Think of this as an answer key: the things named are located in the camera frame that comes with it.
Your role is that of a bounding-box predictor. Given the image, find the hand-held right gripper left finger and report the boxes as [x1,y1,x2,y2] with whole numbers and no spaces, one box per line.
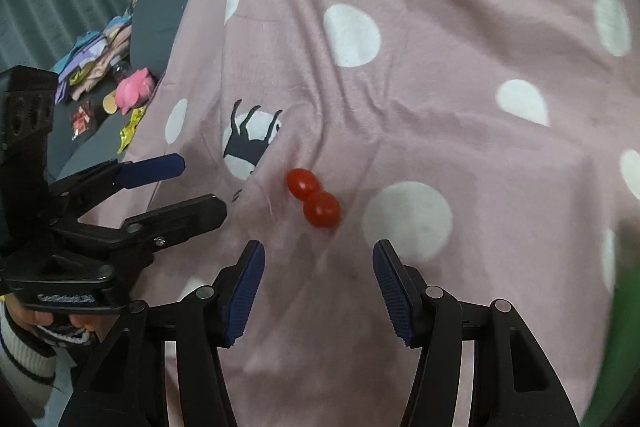
[57,239,266,427]

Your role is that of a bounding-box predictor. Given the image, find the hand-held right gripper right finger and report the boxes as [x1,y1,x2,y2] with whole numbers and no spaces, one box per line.
[372,239,583,427]

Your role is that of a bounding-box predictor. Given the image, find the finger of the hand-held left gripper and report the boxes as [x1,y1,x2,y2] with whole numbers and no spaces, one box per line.
[47,153,187,212]
[52,194,228,258]

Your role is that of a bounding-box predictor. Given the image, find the cherry tomato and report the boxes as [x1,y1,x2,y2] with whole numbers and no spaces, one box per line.
[303,191,342,229]
[285,168,318,201]

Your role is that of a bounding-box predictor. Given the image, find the green bowl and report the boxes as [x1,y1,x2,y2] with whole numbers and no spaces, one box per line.
[582,217,640,427]

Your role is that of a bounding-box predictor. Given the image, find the person's left forearm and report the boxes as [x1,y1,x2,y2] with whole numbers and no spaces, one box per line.
[0,302,68,410]

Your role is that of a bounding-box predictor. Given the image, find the person's left hand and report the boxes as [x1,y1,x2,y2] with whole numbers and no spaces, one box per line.
[7,299,113,350]

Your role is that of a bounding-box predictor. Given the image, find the yellow snack packet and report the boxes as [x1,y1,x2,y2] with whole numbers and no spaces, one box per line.
[116,106,148,154]

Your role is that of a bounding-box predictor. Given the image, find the pink plush toy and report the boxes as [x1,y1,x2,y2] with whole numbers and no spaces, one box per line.
[115,68,155,114]

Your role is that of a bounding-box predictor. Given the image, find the red snack packet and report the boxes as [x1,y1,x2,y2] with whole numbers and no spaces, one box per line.
[70,104,96,140]

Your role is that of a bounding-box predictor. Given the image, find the pile of pastel clothes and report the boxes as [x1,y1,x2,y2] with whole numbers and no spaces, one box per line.
[52,14,136,102]

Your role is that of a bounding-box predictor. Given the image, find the grey sofa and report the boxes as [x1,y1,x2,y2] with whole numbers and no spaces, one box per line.
[47,0,251,180]

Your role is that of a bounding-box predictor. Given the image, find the pink polka dot blanket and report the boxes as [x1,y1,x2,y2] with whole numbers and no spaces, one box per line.
[120,0,640,427]

